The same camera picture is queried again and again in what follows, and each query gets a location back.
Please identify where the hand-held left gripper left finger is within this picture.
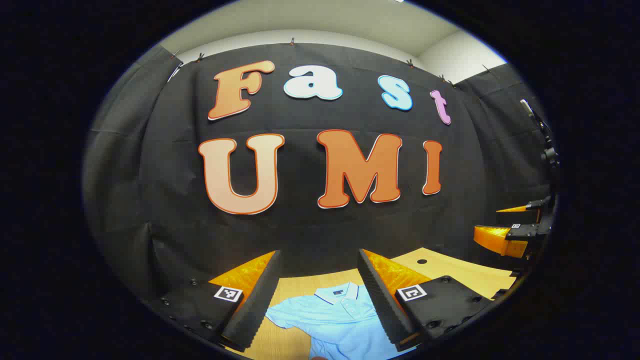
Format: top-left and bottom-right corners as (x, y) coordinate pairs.
(150, 250), (282, 353)

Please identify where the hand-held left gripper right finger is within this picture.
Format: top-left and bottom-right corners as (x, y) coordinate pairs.
(356, 248), (501, 353)

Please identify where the black backdrop cloth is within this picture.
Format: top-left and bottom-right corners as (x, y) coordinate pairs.
(82, 42), (556, 311)

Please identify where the light blue T-shirt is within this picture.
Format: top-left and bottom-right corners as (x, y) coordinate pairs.
(265, 281), (416, 360)

